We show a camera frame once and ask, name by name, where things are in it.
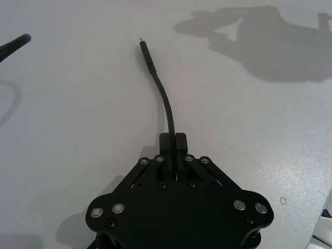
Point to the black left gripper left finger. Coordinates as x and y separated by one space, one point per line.
165 147

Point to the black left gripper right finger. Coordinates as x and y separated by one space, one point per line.
181 145

